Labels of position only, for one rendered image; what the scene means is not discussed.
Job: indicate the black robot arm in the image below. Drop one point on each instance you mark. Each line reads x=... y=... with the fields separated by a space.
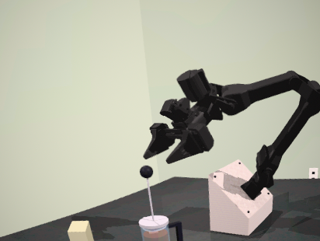
x=235 y=98

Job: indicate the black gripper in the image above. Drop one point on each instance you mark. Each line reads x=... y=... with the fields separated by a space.
x=195 y=138

